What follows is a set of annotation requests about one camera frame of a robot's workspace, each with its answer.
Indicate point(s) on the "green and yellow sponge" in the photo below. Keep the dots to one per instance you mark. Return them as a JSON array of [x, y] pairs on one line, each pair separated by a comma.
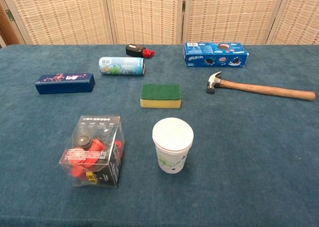
[[160, 94]]

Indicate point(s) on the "black bottle with red cap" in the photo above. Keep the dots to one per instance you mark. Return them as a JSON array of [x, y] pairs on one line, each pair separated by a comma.
[[135, 50]]

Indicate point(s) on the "blue Oreo cookie box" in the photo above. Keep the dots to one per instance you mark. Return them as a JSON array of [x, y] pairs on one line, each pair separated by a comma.
[[214, 56]]

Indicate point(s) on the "clear box with red pieces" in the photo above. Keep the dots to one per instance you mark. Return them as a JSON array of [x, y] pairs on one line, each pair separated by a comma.
[[94, 152]]

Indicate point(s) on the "blue carpet table cover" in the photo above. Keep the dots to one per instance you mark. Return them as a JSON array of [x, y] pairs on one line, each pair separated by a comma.
[[236, 149]]

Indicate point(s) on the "woven bamboo screen panel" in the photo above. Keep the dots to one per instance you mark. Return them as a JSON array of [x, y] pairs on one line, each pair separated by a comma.
[[231, 12], [296, 15], [59, 15], [145, 15]]

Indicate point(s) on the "dark blue long box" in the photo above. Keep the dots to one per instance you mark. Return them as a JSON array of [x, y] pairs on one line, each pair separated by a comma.
[[64, 83]]

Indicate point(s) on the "metal screen hinge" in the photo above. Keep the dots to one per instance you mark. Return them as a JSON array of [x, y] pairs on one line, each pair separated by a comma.
[[9, 14], [184, 6]]

